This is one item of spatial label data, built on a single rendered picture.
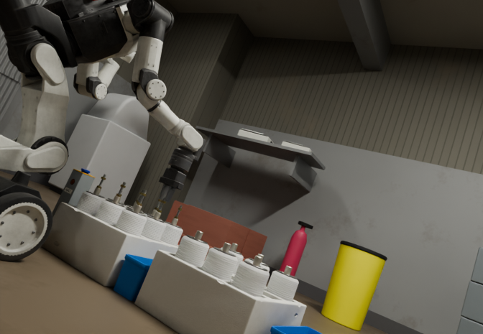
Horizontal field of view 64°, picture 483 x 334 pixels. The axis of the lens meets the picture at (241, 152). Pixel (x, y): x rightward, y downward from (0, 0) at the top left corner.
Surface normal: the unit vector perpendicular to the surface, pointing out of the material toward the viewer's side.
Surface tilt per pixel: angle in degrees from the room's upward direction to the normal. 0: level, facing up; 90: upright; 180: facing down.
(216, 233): 90
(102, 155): 90
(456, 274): 90
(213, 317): 90
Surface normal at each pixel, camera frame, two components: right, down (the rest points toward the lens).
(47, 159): 0.81, 0.21
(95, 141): -0.51, -0.37
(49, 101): 0.64, 0.60
